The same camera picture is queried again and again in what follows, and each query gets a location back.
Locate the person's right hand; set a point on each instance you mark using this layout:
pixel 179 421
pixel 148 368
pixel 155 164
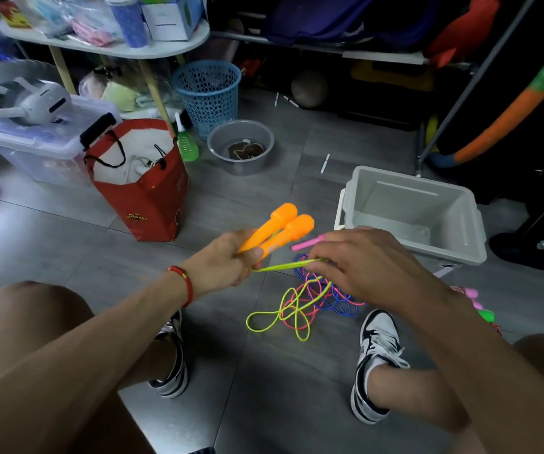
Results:
pixel 376 269

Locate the person's left hand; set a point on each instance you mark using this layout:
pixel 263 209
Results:
pixel 220 264

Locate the grey plastic storage bin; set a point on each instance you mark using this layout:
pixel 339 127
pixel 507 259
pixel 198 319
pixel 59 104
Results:
pixel 418 198

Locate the person's right forearm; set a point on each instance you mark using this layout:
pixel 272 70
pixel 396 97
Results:
pixel 499 373

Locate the person's left forearm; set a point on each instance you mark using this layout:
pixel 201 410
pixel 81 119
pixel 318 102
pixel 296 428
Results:
pixel 78 368

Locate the person's right shoe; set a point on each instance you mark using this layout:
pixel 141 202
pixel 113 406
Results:
pixel 378 335

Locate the person's shoe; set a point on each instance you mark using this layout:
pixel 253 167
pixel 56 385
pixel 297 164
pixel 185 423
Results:
pixel 177 378
pixel 378 335

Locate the person's left shoe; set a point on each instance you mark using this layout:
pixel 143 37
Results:
pixel 177 378

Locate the person's right leg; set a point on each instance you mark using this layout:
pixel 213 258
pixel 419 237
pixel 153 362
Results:
pixel 414 392

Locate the person's leg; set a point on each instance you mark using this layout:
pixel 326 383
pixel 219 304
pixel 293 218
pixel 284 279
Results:
pixel 26 316
pixel 414 392

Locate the person's left leg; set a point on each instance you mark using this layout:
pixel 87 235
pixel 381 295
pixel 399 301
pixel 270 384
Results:
pixel 26 316

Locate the clear plastic storage bin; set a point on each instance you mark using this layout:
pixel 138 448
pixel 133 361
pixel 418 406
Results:
pixel 40 155

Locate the red paper bag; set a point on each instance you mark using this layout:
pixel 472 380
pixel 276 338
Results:
pixel 154 208

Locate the grey plastic basin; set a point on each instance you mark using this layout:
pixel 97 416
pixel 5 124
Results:
pixel 220 146

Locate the green spray bottle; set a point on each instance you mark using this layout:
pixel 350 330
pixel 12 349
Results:
pixel 188 146

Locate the blue mesh wastebasket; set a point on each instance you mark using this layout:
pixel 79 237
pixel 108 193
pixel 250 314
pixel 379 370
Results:
pixel 208 99

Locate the black weight machine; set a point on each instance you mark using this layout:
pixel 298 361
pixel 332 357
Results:
pixel 537 217

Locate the multicoloured hula hoop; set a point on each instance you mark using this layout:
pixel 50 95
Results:
pixel 494 132

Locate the black rectangular pad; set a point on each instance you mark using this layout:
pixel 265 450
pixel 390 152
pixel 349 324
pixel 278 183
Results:
pixel 97 131

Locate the yellow flat board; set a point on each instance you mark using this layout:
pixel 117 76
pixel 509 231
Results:
pixel 395 77

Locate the brown ball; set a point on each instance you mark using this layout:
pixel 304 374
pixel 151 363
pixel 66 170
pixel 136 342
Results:
pixel 309 88

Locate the clear plastic bag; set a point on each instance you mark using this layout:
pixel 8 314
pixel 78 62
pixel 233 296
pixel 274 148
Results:
pixel 118 96

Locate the white oval side table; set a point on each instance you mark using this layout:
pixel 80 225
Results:
pixel 168 47

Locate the white VR headset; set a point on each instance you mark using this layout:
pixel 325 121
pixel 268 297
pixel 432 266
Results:
pixel 45 101

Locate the blue cup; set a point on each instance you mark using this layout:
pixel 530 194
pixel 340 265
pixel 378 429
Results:
pixel 130 23

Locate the orange red fabric bag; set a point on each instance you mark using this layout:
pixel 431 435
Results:
pixel 466 28

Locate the blue folded mat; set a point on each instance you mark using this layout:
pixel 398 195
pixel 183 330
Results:
pixel 310 18

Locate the pink packet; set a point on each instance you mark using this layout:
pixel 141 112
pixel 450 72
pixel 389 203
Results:
pixel 92 35

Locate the grey balance dome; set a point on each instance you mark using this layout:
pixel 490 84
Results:
pixel 7 70

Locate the red snack packet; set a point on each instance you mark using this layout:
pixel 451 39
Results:
pixel 14 16

